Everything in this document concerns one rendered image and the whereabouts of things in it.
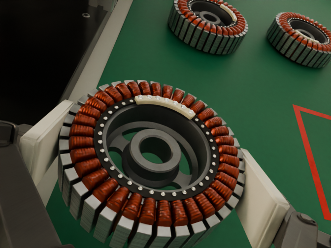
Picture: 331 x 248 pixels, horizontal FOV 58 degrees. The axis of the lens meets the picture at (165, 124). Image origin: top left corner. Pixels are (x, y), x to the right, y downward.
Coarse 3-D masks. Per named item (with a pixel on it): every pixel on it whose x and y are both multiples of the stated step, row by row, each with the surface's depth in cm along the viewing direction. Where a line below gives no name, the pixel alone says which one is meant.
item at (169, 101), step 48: (96, 96) 18; (144, 96) 19; (192, 96) 21; (96, 144) 16; (144, 144) 19; (192, 144) 20; (96, 192) 14; (144, 192) 15; (192, 192) 16; (240, 192) 17; (144, 240) 14; (192, 240) 15
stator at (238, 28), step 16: (176, 0) 42; (192, 0) 43; (208, 0) 44; (176, 16) 40; (192, 16) 39; (208, 16) 44; (224, 16) 44; (240, 16) 44; (176, 32) 41; (192, 32) 39; (208, 32) 38; (224, 32) 39; (240, 32) 41; (208, 48) 40; (224, 48) 40
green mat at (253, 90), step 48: (144, 0) 46; (240, 0) 57; (288, 0) 65; (144, 48) 38; (192, 48) 41; (240, 48) 45; (240, 96) 37; (288, 96) 40; (240, 144) 31; (288, 144) 33; (288, 192) 29; (96, 240) 21; (240, 240) 24
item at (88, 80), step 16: (128, 0) 45; (112, 16) 41; (112, 32) 38; (96, 48) 35; (112, 48) 36; (96, 64) 33; (80, 80) 31; (96, 80) 32; (80, 96) 30; (48, 176) 23; (48, 192) 22
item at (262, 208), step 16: (256, 176) 17; (256, 192) 16; (272, 192) 15; (240, 208) 17; (256, 208) 16; (272, 208) 14; (288, 208) 14; (256, 224) 15; (272, 224) 14; (256, 240) 15; (272, 240) 14
